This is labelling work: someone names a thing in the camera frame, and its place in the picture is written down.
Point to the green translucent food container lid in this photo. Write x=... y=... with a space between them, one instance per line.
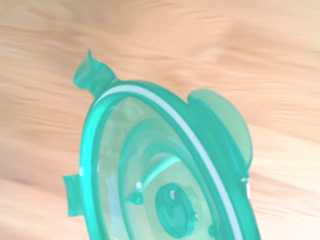
x=175 y=160

